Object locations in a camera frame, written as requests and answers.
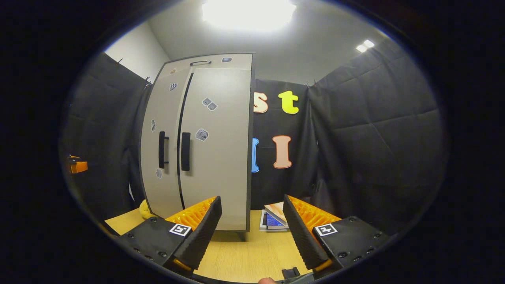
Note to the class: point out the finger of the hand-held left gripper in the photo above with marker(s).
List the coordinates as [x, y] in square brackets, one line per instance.
[79, 167]

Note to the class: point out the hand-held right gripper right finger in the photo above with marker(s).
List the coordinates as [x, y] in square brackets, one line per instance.
[302, 232]

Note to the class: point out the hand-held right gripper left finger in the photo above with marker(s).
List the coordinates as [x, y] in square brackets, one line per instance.
[203, 232]

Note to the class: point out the grey shoe cabinet door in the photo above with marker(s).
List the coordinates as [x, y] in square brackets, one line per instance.
[169, 114]
[225, 157]

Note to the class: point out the grey shoe cabinet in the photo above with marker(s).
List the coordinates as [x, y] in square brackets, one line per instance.
[250, 138]

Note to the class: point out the grey cabinet drawer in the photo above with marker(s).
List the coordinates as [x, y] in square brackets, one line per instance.
[213, 62]

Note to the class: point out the blue cover book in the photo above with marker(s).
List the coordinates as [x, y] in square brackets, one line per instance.
[273, 223]

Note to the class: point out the yellow plush toy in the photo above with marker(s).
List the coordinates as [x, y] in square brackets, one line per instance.
[145, 211]

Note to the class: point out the black backdrop cloth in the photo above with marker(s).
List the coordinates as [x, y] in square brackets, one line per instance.
[375, 138]

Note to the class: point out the small ceiling light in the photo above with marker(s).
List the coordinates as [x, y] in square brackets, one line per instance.
[365, 45]

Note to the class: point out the large ceiling light panel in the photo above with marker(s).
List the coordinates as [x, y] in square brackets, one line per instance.
[248, 14]

